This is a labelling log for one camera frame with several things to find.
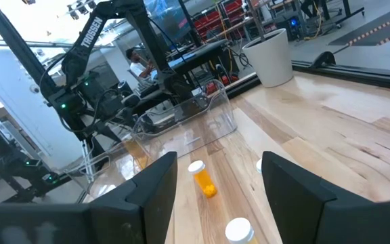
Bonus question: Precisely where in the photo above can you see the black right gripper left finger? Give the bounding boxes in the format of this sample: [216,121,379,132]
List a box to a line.
[0,151,178,244]

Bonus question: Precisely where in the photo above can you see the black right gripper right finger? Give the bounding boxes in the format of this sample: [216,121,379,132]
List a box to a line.
[261,151,390,244]

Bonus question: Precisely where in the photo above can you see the clear plastic bin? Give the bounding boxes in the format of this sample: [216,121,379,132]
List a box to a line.
[64,138,152,204]
[131,79,239,160]

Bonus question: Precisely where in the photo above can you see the red storage bin shelf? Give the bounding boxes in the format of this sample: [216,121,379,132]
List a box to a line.
[193,0,246,39]

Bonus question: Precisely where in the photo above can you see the person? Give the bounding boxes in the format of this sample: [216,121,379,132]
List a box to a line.
[125,47,156,83]

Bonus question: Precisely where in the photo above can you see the black background table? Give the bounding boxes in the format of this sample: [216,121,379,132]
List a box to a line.
[166,39,232,77]

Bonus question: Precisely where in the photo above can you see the monitor with blue screen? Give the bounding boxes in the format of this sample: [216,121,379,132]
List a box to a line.
[143,0,191,47]

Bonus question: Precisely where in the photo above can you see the white plant pot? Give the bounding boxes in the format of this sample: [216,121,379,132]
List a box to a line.
[242,28,295,89]

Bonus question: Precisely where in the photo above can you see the black computer tower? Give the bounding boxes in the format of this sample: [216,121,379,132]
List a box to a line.
[276,15,306,41]

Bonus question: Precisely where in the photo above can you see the black mat with striped edge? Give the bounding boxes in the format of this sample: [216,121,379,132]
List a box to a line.
[328,1,390,47]

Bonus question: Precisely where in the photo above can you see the black aluminium rig frame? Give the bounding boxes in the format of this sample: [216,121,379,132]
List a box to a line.
[0,0,390,204]

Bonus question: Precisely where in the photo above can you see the black cable over frame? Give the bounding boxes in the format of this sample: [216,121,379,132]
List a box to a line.
[309,43,351,69]

